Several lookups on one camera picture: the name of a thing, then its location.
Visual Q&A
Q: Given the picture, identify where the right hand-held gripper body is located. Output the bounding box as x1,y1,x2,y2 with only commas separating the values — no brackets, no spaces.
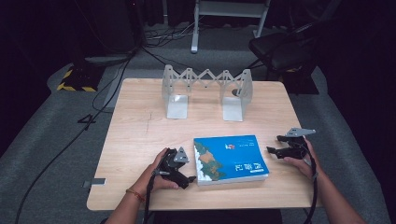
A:
278,127,317,161

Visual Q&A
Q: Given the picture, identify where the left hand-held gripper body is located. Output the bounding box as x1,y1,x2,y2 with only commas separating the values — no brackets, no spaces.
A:
159,147,190,180

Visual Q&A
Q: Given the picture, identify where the blue book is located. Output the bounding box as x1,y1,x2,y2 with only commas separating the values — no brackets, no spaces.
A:
192,133,271,188

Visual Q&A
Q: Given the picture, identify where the expandable metal book rack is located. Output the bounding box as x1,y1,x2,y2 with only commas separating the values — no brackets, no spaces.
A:
161,63,254,122

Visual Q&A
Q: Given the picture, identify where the person's right hand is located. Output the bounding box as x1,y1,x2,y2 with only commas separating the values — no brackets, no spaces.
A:
283,138,322,182

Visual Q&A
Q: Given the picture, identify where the person's left hand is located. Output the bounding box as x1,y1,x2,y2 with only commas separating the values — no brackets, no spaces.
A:
132,147,180,198

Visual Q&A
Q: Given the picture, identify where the grey tape piece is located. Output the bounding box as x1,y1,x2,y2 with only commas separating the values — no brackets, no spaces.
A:
81,177,107,189

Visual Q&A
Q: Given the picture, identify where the black chair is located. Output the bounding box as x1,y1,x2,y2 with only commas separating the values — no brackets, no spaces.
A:
247,21,322,95

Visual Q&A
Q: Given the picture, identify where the dark equipment stand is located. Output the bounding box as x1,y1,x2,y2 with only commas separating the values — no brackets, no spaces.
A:
73,0,148,66

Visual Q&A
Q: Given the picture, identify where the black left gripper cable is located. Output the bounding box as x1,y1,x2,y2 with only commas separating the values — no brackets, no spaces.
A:
142,169,163,224

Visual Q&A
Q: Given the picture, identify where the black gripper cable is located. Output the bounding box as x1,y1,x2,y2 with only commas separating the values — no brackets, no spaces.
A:
297,141,319,224
142,169,163,224

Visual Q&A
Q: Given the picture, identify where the orange bracelet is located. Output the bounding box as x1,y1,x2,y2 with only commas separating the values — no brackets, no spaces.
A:
125,188,147,203

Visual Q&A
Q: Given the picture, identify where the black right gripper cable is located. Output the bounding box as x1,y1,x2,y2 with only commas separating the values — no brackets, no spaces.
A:
297,141,319,224

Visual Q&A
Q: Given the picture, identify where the long black floor cable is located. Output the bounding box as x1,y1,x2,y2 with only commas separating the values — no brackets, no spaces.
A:
14,50,138,224

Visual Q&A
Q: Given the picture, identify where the bundle of floor cables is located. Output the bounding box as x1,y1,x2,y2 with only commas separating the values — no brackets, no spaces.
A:
143,21,202,49

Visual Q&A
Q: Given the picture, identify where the white metal stand frame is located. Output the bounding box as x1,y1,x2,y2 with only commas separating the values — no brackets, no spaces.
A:
190,0,273,54

